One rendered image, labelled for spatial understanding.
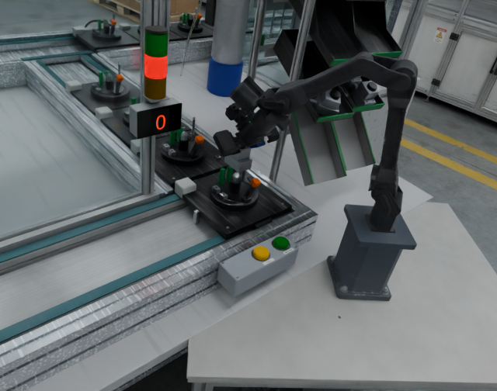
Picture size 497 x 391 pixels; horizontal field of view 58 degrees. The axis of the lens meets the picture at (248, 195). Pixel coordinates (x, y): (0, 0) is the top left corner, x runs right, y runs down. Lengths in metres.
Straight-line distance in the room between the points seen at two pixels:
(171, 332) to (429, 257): 0.81
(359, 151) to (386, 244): 0.50
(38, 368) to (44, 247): 0.30
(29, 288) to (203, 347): 0.40
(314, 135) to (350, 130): 0.16
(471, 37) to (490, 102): 0.66
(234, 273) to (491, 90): 4.26
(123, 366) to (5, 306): 0.28
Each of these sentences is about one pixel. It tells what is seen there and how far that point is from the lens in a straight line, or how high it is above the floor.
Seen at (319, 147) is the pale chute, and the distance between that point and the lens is 1.41.
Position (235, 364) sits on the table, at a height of 0.86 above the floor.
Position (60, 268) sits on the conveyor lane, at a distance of 1.14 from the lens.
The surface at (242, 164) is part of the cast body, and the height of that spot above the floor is 1.10.
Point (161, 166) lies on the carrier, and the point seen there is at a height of 0.97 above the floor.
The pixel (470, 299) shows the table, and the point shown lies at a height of 0.86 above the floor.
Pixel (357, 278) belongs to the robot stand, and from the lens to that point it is 1.19.
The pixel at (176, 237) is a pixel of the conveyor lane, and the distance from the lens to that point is 1.21.
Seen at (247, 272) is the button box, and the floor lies 0.96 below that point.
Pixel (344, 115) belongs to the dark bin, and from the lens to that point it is 1.31.
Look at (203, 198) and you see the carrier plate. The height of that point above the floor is 0.97.
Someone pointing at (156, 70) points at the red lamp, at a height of 1.33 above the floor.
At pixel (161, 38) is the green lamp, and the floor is 1.40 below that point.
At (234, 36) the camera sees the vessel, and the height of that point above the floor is 1.14.
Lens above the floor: 1.72
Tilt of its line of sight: 35 degrees down
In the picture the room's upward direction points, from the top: 10 degrees clockwise
